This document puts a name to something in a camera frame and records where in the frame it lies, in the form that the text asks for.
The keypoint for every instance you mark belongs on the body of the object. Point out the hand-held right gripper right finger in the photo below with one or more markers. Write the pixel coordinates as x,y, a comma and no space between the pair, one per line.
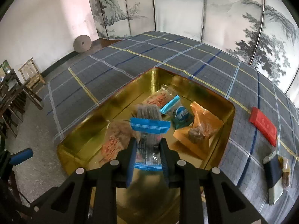
164,168

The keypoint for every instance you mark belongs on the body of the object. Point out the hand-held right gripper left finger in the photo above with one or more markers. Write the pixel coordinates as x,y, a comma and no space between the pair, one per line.
130,168

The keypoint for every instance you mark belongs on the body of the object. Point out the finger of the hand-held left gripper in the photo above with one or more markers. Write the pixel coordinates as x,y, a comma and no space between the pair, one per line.
21,156
37,206

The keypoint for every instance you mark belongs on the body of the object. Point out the clear snack packet blue ends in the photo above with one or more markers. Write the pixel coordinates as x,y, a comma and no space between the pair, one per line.
149,144

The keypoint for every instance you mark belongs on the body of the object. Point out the clear packet of biscuits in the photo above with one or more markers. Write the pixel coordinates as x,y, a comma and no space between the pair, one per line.
158,99
114,142

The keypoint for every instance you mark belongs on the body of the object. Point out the brown snack packet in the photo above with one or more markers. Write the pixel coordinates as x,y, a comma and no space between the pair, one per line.
286,172
196,134

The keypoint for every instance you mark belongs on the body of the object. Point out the red tin box gold inside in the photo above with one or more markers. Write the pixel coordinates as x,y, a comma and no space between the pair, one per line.
93,130

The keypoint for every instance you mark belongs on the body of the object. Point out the light blue white snack packet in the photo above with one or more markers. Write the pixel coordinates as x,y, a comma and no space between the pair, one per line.
181,115

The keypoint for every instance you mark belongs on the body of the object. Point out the orange snack packet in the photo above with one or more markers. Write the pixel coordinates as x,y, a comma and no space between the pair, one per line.
206,119

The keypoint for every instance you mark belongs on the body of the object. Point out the dark blue white packet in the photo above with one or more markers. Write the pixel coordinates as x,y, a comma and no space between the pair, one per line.
273,177

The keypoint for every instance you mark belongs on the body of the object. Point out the dark wooden chair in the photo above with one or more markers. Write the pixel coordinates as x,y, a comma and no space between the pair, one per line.
14,95

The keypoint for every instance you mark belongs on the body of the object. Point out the small wooden stool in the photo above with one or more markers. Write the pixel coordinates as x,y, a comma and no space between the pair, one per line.
30,74

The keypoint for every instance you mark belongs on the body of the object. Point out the blue plaid tablecloth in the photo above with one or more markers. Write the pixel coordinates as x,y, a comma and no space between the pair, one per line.
163,51

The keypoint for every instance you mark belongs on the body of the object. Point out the round stone disc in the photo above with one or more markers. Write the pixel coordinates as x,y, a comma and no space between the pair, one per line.
82,43

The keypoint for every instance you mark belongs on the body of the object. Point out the ink landscape folding screen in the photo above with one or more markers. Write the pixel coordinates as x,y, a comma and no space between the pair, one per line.
182,9

